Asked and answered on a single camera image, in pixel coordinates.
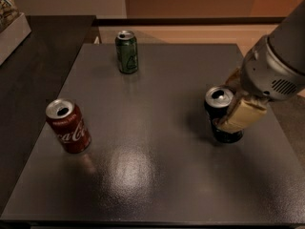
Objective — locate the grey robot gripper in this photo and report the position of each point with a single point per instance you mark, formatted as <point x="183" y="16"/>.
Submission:
<point x="266" y="74"/>

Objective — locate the dark blue Pepsi can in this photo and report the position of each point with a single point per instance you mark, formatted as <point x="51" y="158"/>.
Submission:
<point x="217" y="101"/>

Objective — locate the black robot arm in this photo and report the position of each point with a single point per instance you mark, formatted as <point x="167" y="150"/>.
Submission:
<point x="288" y="42"/>

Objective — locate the green soda can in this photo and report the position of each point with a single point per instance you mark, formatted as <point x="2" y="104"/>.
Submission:
<point x="126" y="48"/>

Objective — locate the red Coca-Cola can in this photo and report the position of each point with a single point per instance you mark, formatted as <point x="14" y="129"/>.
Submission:
<point x="66" y="120"/>

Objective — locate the white box on counter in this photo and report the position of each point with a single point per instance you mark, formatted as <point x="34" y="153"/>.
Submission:
<point x="12" y="36"/>

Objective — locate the snack bag in box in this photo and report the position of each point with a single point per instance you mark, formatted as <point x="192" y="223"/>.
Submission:
<point x="8" y="13"/>

